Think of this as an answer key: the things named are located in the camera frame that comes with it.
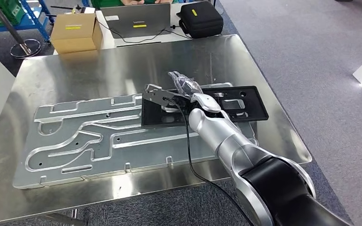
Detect blue metal cart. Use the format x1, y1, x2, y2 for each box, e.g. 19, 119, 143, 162
0, 0, 55, 44

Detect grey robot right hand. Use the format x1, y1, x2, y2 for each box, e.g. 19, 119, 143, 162
168, 71, 204, 98

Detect grey metal plate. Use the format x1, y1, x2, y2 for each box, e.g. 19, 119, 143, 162
12, 82, 259, 190

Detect grey laptop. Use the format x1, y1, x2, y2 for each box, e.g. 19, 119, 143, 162
100, 3, 171, 40

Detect black licence plate frame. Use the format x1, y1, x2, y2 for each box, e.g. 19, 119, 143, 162
141, 86, 269, 129

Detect stanchion with chrome ring base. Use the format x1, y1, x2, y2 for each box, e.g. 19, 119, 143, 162
0, 0, 41, 59

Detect black carrying case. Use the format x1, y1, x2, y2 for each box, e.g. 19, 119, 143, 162
176, 0, 224, 39

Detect steel workbench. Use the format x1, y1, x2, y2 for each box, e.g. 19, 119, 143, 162
0, 34, 313, 226

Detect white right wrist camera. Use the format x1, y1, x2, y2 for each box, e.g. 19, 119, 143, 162
143, 83, 170, 102

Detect black camera bracket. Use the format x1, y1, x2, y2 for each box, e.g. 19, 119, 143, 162
160, 92, 191, 109

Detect white table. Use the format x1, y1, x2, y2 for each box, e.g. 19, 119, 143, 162
53, 0, 219, 56

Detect black laptop cable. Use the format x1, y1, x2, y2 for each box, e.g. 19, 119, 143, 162
97, 18, 193, 44

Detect brown cardboard box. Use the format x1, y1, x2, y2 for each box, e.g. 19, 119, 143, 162
50, 12, 104, 55

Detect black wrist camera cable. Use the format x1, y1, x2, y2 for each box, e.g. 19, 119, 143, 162
163, 97, 256, 226

